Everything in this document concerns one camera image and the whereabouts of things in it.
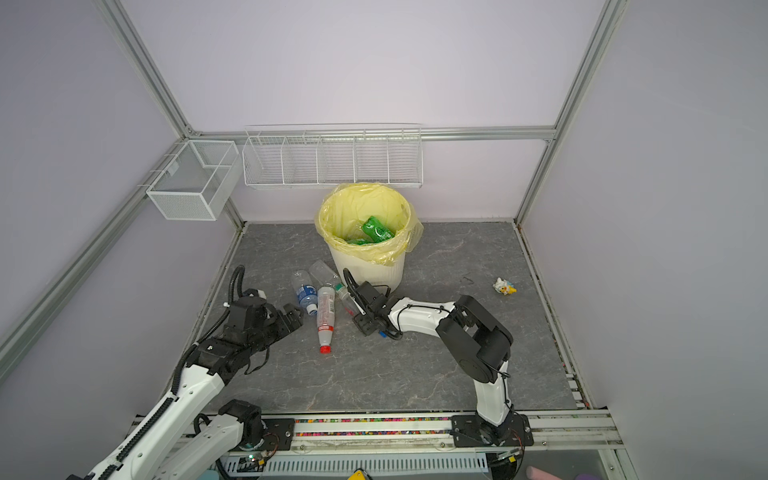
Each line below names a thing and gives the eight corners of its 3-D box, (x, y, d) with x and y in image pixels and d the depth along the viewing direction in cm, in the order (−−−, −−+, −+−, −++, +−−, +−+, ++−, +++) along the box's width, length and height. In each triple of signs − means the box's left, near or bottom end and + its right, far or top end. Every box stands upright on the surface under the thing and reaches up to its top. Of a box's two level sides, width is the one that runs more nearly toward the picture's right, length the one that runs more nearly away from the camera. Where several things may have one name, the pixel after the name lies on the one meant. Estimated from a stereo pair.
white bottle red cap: (317, 355, 88) (314, 349, 84) (320, 292, 102) (317, 285, 98) (335, 353, 88) (332, 347, 85) (335, 291, 102) (333, 283, 98)
